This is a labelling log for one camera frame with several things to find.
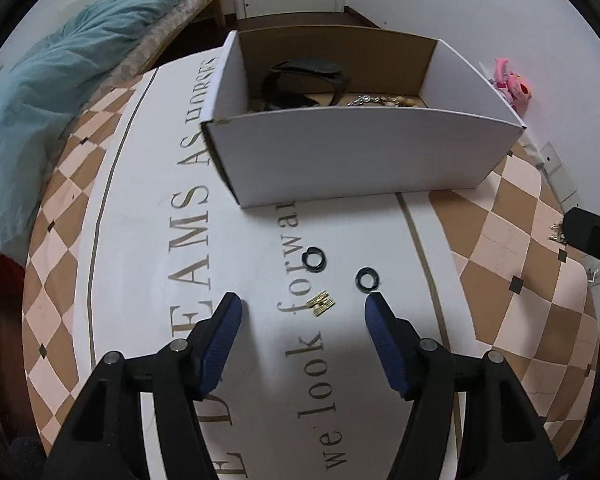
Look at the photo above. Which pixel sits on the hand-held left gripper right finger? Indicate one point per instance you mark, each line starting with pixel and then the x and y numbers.
pixel 385 345

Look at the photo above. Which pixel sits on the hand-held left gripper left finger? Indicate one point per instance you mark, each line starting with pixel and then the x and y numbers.
pixel 222 340

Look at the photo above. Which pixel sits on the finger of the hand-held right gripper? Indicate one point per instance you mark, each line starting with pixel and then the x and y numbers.
pixel 590 232

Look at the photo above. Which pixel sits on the gold earring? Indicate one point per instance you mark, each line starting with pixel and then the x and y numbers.
pixel 321 304

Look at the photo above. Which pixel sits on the white cardboard box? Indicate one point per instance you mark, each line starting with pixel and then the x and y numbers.
pixel 355 160

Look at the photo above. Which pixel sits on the black smart band watch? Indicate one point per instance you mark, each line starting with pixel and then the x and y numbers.
pixel 305 67

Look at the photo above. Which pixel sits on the checkered printed tablecloth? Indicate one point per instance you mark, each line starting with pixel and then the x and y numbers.
pixel 155 260

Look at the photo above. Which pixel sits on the pink plush toy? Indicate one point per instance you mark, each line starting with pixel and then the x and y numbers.
pixel 515 90

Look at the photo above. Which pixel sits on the teal duvet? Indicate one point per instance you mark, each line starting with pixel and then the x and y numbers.
pixel 40 110

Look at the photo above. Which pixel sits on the bed with patterned mattress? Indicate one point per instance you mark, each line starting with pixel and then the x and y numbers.
pixel 170 25

